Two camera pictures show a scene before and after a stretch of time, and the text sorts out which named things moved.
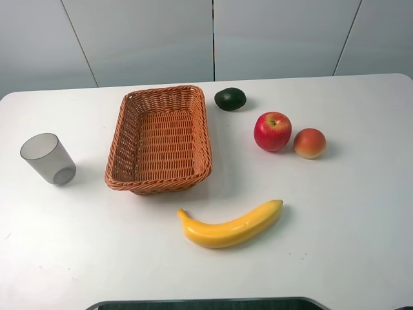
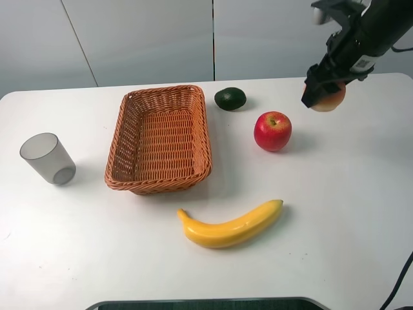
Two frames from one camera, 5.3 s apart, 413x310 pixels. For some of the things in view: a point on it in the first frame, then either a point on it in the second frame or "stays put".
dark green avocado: (230, 99) stays put
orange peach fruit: (309, 143) → (330, 101)
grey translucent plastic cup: (44, 152) stays put
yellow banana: (250, 227) stays put
